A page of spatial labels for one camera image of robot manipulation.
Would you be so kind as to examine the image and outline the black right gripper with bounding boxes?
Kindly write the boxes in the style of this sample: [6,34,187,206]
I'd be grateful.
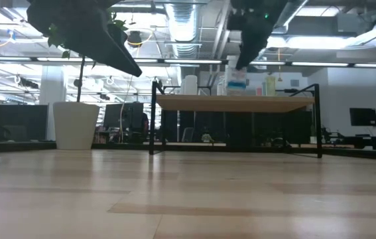
[230,0,290,70]

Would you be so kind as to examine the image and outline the plain white plant pot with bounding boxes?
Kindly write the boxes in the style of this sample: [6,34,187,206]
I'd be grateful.
[52,101,101,151]

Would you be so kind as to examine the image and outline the wooden shelf black metal legs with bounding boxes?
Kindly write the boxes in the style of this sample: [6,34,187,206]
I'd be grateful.
[148,79,324,159]

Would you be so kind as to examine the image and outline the black computer monitor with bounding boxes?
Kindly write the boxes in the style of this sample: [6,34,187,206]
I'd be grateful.
[103,102,145,132]
[349,107,376,127]

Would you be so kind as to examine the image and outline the horizontal overhead light bar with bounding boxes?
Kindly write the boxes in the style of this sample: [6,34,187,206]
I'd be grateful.
[0,55,376,69]

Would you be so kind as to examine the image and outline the green leafy plant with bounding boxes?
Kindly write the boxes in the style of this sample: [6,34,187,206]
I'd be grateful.
[43,11,131,104]

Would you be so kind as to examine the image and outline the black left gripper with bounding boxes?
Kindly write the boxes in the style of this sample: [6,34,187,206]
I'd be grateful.
[27,0,143,78]

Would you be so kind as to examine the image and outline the black office partition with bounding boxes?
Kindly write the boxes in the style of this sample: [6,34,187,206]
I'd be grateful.
[0,104,50,143]

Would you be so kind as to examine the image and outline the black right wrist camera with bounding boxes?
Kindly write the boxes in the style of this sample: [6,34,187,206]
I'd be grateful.
[227,12,245,31]

